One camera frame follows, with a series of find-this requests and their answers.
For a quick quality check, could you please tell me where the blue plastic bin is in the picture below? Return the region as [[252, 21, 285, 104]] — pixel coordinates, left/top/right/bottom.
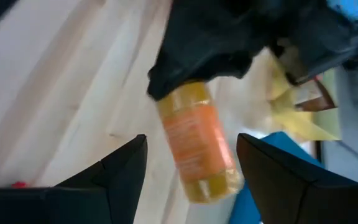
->
[[228, 131, 325, 224]]

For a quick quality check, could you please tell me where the orange spice bottle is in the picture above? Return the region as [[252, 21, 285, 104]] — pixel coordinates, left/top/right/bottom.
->
[[155, 81, 245, 205]]

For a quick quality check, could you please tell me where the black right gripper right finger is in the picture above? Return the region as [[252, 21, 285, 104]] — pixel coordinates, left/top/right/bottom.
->
[[236, 133, 358, 224]]

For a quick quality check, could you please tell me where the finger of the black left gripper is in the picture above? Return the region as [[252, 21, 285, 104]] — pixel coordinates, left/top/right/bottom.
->
[[209, 30, 273, 78], [147, 40, 211, 100]]

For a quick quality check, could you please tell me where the yellow translucent plastic bin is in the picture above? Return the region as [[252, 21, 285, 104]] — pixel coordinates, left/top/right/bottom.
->
[[267, 51, 341, 141]]

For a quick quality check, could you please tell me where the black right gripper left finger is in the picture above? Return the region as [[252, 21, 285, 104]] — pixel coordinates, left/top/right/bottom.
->
[[0, 134, 149, 224]]

